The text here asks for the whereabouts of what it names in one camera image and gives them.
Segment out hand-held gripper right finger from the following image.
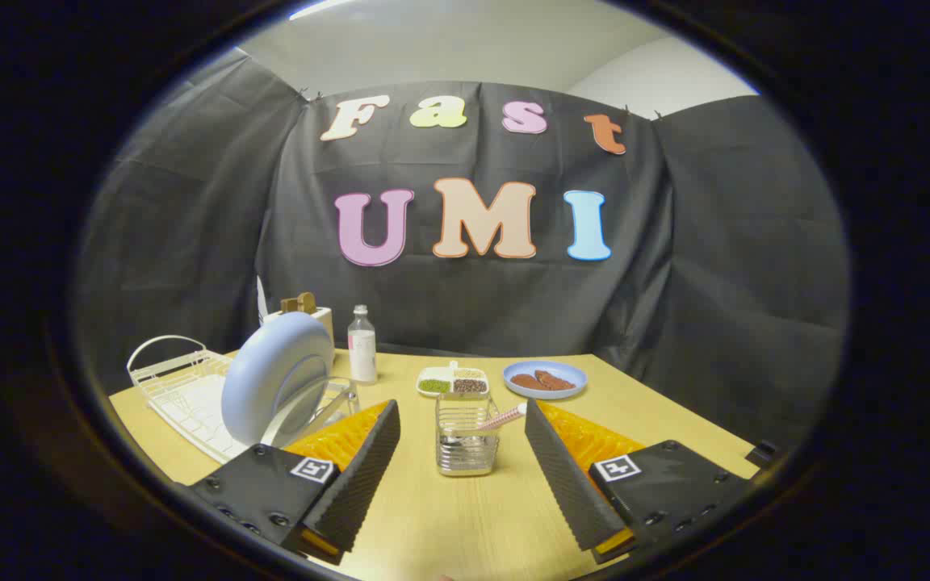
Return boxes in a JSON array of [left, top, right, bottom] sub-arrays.
[[524, 399, 756, 565]]

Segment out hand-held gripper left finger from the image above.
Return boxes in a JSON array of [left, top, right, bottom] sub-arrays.
[[188, 399, 401, 566]]

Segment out wire mesh basket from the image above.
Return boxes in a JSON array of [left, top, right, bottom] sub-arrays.
[[435, 393, 501, 478]]

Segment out light blue plate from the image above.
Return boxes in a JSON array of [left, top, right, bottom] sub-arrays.
[[221, 312, 335, 446]]

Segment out white wire dish rack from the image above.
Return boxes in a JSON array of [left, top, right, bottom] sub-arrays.
[[127, 335, 359, 464]]

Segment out blue plate with brown food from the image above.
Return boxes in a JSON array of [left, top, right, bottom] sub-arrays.
[[502, 360, 589, 400]]

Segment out white divided condiment dish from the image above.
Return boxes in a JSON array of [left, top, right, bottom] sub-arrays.
[[417, 361, 490, 399]]

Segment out clear plastic bottle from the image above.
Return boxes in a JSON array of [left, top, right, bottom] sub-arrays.
[[348, 304, 379, 384]]

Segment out white toaster with bread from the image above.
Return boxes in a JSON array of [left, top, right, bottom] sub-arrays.
[[262, 291, 334, 344]]

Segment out black backdrop cloth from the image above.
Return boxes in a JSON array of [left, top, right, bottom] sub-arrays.
[[73, 50, 851, 453]]

